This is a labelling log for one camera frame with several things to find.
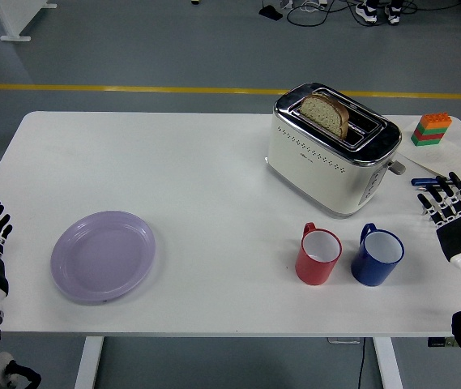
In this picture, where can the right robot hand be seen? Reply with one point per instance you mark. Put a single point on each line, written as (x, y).
(455, 239)

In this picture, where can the purple plate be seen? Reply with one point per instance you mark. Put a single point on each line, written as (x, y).
(102, 257)

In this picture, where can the bread slice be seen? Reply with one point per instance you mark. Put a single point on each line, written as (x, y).
(325, 113)

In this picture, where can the black pen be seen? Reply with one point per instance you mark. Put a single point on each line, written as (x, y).
(421, 188)

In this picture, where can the blue pen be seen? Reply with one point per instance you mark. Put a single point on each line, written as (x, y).
(422, 181)

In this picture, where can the white paper sheet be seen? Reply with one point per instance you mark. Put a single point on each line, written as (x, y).
(445, 156)

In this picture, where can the blue mug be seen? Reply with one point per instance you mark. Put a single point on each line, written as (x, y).
(372, 271)

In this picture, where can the black table control box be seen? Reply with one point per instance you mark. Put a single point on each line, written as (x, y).
(438, 342)

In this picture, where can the toy brick stack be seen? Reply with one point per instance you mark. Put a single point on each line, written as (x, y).
(430, 129)

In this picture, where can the white table leg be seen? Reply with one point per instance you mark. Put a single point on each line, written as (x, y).
(88, 364)
(388, 364)

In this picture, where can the red mug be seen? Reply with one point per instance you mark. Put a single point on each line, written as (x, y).
(315, 267)

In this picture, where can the cream and chrome toaster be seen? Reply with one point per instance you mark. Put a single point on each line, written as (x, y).
(319, 170)

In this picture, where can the person's shoe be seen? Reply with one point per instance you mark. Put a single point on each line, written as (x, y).
(365, 12)
(394, 12)

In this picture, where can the white furniture base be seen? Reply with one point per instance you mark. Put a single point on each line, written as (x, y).
(15, 16)

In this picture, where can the black foot pedal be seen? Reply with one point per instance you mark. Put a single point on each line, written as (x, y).
(270, 13)

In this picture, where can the white under-table bracket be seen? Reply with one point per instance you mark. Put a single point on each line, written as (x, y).
(343, 340)

